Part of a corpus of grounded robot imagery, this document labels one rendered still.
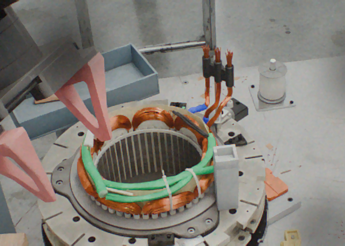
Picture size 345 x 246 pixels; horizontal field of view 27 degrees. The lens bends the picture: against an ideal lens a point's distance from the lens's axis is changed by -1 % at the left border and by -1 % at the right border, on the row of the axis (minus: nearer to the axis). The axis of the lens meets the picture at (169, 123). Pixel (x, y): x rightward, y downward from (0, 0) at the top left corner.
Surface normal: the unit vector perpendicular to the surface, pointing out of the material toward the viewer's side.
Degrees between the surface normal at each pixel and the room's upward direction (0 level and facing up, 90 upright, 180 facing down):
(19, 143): 80
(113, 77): 0
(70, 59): 59
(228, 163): 90
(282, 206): 0
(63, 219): 0
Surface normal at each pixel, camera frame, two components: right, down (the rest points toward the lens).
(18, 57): 0.58, -0.01
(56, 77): 0.70, -0.15
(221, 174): 0.10, 0.65
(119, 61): 0.45, 0.57
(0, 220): 0.97, 0.10
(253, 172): -0.07, -0.75
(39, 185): -0.41, 0.72
